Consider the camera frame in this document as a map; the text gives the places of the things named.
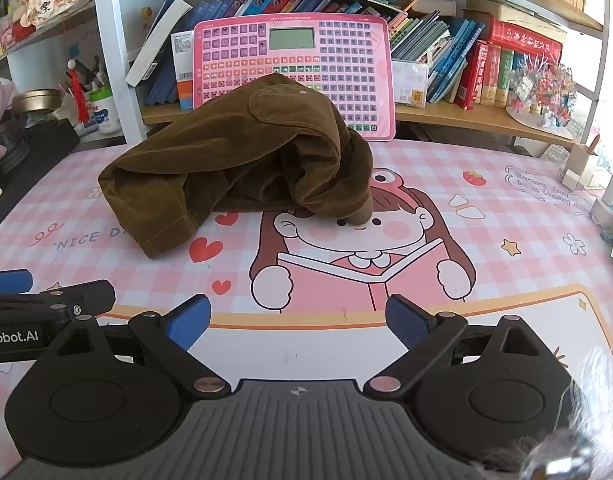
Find brown corduroy pants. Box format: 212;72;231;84
97;73;374;260

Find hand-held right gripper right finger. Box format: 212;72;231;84
363;294;562;397

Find colourful figurine display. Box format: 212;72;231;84
506;55;577;128

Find green standing dictionary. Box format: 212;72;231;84
493;47;517;108

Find plush toys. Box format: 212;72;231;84
0;10;37;51

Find red standing dictionary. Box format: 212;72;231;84
456;40;502;111

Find white and orange boxed book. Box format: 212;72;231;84
172;30;197;111

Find translucent white plastic box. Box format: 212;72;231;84
391;59;429;108

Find brass metal bowl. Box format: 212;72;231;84
12;89;62;116

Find white side shelf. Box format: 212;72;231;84
0;0;97;146

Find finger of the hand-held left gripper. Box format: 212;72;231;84
0;281;116;318
0;269;34;295

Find black flat case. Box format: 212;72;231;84
0;119;82;241

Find thick white leaning book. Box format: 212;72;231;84
125;0;193;87

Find row of slim colourful books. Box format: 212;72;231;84
146;0;412;108

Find white jar with green lid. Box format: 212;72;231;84
88;85;120;135

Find leaning pile of thin books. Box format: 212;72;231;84
389;0;487;106

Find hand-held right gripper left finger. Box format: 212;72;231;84
34;294;231;401

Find small white box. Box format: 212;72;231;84
561;142;609;191

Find red tassel ornament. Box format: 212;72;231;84
68;59;90;126

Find red dictionary lying flat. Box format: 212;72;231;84
489;15;568;61

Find pink checked cartoon desk mat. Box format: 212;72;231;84
0;137;613;461

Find pink learning machine toy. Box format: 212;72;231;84
192;12;397;142

